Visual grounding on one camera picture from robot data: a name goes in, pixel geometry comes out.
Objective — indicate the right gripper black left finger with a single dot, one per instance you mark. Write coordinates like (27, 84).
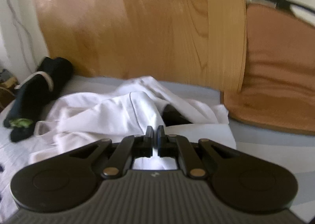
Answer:
(70, 179)

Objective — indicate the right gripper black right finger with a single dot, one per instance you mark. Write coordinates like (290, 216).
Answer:
(241, 181)

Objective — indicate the white garment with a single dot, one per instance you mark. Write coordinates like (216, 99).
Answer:
(82, 118)

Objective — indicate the black clothes with green trim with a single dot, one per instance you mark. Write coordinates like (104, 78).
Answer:
(34, 93)

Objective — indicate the wooden headboard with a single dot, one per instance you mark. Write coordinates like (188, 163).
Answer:
(198, 42)

